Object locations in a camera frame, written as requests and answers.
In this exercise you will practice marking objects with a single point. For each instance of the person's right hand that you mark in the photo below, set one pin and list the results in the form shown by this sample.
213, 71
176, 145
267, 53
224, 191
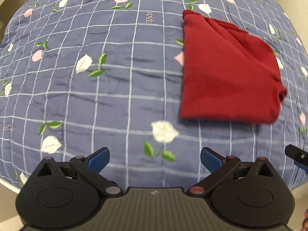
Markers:
305, 222

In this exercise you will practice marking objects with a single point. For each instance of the blue floral checked quilt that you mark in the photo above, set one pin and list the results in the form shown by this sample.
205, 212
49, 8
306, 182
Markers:
77, 75

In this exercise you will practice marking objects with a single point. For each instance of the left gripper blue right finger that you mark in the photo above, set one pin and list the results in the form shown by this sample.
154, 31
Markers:
219, 167

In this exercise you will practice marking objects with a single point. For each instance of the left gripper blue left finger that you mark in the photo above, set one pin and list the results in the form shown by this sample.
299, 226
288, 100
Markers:
89, 168

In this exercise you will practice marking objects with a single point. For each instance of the beige wooden wardrobe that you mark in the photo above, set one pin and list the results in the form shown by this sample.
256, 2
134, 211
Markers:
8, 8

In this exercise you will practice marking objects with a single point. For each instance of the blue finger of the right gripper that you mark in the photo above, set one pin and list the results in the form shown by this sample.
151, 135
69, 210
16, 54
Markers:
302, 166
296, 154

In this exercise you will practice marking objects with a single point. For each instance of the red long-sleeve sweater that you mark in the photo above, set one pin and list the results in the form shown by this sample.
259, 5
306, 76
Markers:
228, 75

